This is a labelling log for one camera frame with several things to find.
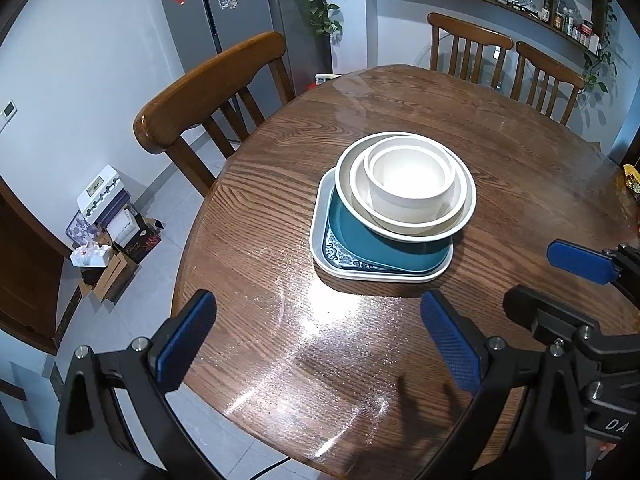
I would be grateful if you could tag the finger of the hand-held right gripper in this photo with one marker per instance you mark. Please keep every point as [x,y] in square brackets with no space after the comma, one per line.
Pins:
[560,317]
[580,260]

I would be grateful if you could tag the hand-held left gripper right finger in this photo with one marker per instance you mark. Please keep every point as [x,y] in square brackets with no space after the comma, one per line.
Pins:
[450,342]

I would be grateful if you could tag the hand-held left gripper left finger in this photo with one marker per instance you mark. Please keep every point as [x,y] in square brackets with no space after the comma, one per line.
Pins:
[185,340]

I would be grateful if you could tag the large white bowl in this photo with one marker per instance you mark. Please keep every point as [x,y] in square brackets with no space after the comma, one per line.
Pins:
[425,234]

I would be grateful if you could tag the white square plate blue pattern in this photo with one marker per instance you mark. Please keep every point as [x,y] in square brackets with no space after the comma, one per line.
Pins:
[345,261]

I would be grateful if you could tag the small white bowl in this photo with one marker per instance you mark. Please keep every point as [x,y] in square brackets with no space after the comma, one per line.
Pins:
[405,180]

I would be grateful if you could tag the medium white bowl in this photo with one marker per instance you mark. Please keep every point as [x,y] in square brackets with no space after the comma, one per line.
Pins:
[357,180]

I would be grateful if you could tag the yellow snack bag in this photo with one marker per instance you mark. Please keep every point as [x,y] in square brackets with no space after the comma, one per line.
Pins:
[631,177]

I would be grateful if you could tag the brown cardboard box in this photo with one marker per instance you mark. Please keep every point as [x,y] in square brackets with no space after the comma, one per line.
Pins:
[107,277]

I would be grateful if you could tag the dark printed box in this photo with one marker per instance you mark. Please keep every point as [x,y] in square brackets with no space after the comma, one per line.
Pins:
[145,240]

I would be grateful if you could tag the white tissue pack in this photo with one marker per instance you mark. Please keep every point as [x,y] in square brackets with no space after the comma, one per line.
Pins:
[90,255]

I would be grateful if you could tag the purple patterned box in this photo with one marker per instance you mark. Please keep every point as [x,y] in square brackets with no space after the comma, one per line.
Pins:
[80,232]

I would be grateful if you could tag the dark wooden door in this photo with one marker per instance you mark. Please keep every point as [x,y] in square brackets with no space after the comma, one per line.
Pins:
[30,270]

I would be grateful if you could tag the white box with knobs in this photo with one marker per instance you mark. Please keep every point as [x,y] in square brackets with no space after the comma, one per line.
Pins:
[97,187]

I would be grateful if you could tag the wooden chair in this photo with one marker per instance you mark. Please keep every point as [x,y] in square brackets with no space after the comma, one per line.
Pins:
[470,30]
[200,80]
[550,62]

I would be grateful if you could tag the grey refrigerator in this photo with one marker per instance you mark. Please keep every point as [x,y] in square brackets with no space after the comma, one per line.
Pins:
[200,25]

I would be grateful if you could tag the wooden wall shelf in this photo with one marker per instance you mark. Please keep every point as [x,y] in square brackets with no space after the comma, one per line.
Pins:
[500,2]

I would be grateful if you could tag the white wall control panel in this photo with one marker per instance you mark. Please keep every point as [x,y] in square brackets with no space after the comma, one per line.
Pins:
[9,109]

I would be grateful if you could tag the white wall socket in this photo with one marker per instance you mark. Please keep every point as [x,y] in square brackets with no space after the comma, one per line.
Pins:
[324,78]

